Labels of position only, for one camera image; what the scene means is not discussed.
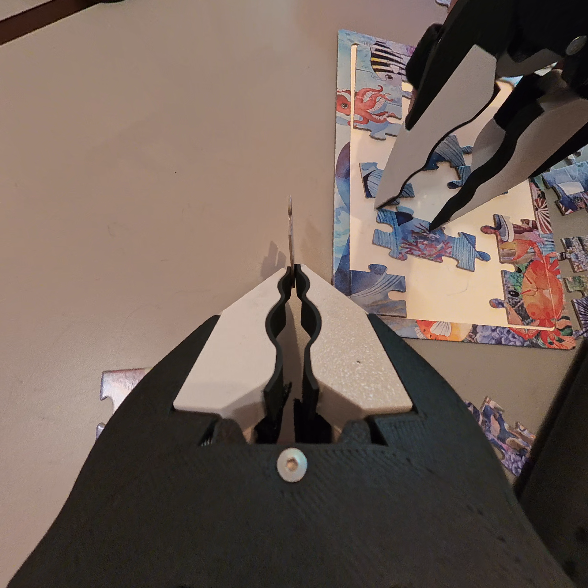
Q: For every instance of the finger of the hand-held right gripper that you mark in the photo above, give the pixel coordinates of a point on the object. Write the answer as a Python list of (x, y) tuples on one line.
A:
[(533, 142), (445, 101)]

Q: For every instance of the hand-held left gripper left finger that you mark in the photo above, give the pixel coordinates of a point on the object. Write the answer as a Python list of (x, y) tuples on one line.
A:
[(220, 367)]

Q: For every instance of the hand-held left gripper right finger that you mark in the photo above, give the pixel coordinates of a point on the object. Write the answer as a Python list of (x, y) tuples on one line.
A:
[(363, 367)]

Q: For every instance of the dark blue striped whale piece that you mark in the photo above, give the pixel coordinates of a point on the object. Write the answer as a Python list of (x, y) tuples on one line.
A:
[(448, 154)]

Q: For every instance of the pale blue octopus arm piece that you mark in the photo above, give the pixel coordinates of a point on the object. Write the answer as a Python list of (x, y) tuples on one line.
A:
[(381, 92)]

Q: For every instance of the red octopus head puzzle piece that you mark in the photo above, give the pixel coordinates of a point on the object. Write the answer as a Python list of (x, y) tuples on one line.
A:
[(381, 121)]

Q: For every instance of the striped fish puzzle piece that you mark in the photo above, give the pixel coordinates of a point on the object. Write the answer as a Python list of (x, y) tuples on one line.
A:
[(386, 57)]

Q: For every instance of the blue swoosh corner puzzle piece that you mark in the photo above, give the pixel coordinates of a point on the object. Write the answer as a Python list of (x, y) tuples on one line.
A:
[(376, 291)]

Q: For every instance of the pale striped whale fin piece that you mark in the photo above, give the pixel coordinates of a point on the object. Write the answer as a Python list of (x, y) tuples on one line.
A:
[(372, 179)]

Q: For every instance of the sea print jigsaw puzzle board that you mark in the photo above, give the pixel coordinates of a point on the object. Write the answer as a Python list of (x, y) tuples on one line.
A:
[(450, 294)]

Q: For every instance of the pink coral seahorse puzzle piece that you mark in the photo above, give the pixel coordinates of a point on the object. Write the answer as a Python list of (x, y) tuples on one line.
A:
[(441, 248)]

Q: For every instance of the joined orange crab puzzle pieces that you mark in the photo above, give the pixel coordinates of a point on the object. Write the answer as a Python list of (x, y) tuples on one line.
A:
[(537, 285)]

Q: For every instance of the grey blue white puzzle piece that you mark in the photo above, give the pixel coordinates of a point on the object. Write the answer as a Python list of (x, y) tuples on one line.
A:
[(567, 188)]

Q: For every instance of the purple grey peeled puzzle piece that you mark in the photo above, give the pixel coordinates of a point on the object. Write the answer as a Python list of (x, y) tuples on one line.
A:
[(121, 381)]

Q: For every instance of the blue purple puzzle piece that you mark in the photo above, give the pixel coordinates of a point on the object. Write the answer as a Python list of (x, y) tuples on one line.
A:
[(500, 436)]

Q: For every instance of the black spiny fish puzzle piece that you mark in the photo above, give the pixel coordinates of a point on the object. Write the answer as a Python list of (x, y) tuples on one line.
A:
[(579, 312)]

